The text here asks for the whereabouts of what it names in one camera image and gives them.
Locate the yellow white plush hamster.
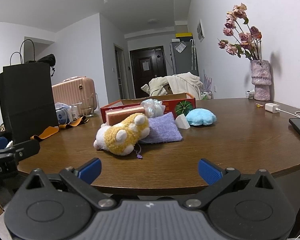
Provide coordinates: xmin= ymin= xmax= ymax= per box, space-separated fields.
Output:
xmin=93 ymin=113 xmax=150 ymax=156

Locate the light blue fluffy puff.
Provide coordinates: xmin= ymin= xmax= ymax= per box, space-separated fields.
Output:
xmin=186 ymin=108 xmax=217 ymax=126

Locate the white wedge makeup sponge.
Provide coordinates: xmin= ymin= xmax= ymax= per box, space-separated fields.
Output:
xmin=175 ymin=114 xmax=190 ymax=129

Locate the pink striped sponge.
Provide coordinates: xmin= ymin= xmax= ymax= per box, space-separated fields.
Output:
xmin=105 ymin=105 xmax=146 ymax=126

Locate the purple linen drawstring pouch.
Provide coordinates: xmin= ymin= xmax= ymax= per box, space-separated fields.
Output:
xmin=140 ymin=112 xmax=183 ymax=144

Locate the iridescent mesh bath ball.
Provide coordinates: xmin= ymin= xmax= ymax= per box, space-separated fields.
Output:
xmin=141 ymin=99 xmax=166 ymax=118

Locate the black paper shopping bag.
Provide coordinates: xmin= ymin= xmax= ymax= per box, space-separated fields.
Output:
xmin=0 ymin=54 xmax=58 ymax=143

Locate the clear glass vase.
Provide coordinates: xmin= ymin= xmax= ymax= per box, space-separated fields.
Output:
xmin=80 ymin=93 xmax=98 ymax=118

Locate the small white bottle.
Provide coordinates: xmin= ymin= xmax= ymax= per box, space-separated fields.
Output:
xmin=71 ymin=105 xmax=79 ymax=121

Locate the red cardboard pumpkin box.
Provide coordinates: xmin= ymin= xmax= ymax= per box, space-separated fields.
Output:
xmin=100 ymin=93 xmax=196 ymax=122

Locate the pink hard-shell suitcase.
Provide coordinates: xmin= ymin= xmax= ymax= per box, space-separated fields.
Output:
xmin=52 ymin=76 xmax=96 ymax=115

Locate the small white box by vase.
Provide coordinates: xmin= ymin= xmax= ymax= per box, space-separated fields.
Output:
xmin=245 ymin=89 xmax=255 ymax=99

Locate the white power adapter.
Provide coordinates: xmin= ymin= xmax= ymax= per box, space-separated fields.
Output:
xmin=264 ymin=102 xmax=280 ymax=113

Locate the beige jacket on chair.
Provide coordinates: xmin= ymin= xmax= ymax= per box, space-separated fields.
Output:
xmin=141 ymin=72 xmax=204 ymax=100

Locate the pink textured vase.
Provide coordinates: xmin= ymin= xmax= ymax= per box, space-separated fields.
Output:
xmin=251 ymin=60 xmax=272 ymax=101

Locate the grey refrigerator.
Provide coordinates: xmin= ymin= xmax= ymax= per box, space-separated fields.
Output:
xmin=170 ymin=39 xmax=199 ymax=76

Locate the dark entrance door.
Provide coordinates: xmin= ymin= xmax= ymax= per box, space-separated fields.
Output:
xmin=129 ymin=46 xmax=167 ymax=98

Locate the dried pink rose bouquet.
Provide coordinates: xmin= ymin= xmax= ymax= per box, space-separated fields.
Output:
xmin=218 ymin=3 xmax=262 ymax=61

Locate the yellow box on refrigerator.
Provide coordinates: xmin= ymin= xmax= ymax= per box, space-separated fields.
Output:
xmin=175 ymin=33 xmax=193 ymax=38

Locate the orange black strap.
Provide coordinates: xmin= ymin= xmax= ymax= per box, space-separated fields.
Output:
xmin=30 ymin=115 xmax=90 ymax=142

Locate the white charging cable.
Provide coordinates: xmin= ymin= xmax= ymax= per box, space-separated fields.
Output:
xmin=275 ymin=107 xmax=300 ymax=123

